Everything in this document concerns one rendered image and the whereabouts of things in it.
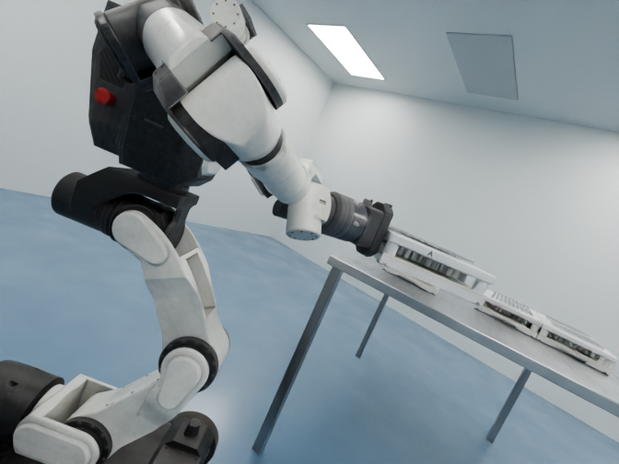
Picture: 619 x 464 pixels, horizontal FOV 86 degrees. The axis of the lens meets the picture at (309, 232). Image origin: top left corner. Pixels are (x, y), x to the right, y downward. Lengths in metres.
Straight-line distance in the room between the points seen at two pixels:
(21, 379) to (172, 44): 0.96
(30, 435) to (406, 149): 4.82
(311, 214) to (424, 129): 4.65
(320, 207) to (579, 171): 4.29
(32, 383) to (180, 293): 0.48
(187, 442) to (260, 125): 1.07
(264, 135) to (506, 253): 4.30
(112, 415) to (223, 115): 0.85
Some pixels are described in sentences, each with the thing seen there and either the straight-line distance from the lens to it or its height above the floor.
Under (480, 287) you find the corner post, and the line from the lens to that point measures 0.81.
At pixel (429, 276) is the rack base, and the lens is 0.76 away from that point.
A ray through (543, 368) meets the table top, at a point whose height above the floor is 0.88.
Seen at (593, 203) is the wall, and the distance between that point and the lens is 4.69.
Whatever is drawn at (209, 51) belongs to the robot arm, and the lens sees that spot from 0.45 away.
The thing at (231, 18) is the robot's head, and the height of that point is 1.36.
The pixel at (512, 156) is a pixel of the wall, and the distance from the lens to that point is 4.83.
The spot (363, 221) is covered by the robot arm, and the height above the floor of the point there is 1.07.
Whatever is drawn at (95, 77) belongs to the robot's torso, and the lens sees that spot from 0.87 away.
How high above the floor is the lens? 1.09
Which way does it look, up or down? 7 degrees down
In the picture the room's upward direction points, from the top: 23 degrees clockwise
